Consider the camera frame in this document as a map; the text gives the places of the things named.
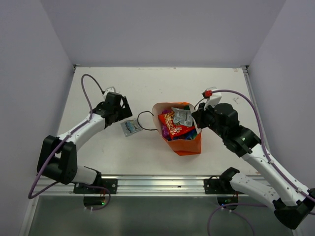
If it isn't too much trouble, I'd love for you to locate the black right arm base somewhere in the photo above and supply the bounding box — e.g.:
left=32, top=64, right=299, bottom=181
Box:
left=203, top=167, right=243, bottom=195

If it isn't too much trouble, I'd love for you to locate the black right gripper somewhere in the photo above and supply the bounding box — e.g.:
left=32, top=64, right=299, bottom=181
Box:
left=191, top=101, right=226, bottom=139

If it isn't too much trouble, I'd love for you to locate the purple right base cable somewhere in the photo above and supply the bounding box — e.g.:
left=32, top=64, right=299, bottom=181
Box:
left=206, top=203, right=271, bottom=236

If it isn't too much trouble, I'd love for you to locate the silver grey snack packet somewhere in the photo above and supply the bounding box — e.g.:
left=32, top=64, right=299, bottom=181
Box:
left=172, top=107, right=193, bottom=127

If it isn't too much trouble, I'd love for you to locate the aluminium table edge rail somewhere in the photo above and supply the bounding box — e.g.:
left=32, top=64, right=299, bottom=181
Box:
left=241, top=65, right=265, bottom=139

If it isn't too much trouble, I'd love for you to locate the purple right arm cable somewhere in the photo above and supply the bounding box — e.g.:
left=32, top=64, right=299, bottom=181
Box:
left=211, top=89, right=315, bottom=215

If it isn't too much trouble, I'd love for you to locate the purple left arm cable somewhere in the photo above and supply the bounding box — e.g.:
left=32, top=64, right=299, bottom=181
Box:
left=27, top=73, right=105, bottom=200

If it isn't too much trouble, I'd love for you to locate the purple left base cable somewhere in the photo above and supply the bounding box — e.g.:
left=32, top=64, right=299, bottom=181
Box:
left=83, top=185, right=111, bottom=211

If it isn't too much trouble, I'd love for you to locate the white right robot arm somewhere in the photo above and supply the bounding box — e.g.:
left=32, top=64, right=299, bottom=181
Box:
left=192, top=103, right=315, bottom=230

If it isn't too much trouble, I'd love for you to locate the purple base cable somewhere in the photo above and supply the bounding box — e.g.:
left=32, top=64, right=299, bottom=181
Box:
left=206, top=203, right=271, bottom=236
left=83, top=185, right=111, bottom=211

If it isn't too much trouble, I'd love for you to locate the red snack packet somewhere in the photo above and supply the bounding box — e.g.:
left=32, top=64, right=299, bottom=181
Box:
left=158, top=111, right=195, bottom=140

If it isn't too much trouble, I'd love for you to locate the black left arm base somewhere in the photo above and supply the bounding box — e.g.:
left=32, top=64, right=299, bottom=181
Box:
left=73, top=173, right=118, bottom=194

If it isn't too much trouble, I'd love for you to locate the purple snack bag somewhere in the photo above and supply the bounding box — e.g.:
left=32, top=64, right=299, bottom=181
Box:
left=161, top=124, right=170, bottom=140

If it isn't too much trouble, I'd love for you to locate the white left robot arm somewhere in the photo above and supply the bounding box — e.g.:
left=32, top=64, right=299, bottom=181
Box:
left=37, top=92, right=132, bottom=193

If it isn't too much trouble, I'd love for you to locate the light blue snack packet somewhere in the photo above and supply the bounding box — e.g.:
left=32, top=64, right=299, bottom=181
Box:
left=121, top=119, right=142, bottom=137

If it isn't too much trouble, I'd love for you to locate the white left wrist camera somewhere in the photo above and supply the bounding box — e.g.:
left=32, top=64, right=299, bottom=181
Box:
left=102, top=87, right=116, bottom=97

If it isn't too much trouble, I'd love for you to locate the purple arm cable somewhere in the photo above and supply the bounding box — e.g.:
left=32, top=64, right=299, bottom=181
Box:
left=211, top=89, right=315, bottom=215
left=27, top=73, right=105, bottom=200

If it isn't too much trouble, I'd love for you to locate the aluminium front mounting rail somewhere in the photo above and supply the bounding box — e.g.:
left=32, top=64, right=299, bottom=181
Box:
left=40, top=175, right=210, bottom=197

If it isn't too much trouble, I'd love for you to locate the orange paper bag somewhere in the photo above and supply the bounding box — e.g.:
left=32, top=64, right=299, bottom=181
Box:
left=136, top=101, right=203, bottom=156

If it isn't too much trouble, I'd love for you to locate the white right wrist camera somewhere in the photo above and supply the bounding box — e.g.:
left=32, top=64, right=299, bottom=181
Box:
left=202, top=87, right=222, bottom=110

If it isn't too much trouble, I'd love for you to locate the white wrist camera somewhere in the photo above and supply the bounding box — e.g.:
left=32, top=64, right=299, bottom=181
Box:
left=102, top=87, right=116, bottom=97
left=202, top=87, right=222, bottom=110

